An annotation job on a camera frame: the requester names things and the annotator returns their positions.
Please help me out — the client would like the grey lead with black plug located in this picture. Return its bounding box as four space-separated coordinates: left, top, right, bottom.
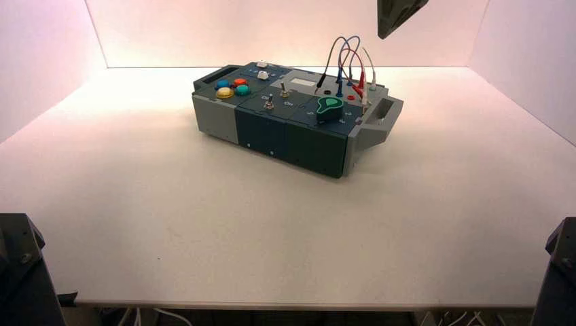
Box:
316 37 350 89

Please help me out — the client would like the red banana plug lead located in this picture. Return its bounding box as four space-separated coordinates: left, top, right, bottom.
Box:
340 47 366 99

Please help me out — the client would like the white banana plug lead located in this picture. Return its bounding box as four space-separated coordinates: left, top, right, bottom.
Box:
361 46 378 109

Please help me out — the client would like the blue banana plug lead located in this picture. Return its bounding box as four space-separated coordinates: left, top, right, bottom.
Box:
335 35 362 98

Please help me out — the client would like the dark hanging mount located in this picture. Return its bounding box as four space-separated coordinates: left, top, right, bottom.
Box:
377 0 430 40

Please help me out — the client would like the grey and teal control box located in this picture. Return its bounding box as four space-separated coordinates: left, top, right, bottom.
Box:
192 61 405 179

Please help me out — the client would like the green rotary pointer knob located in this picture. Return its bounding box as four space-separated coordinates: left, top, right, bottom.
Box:
315 95 345 123

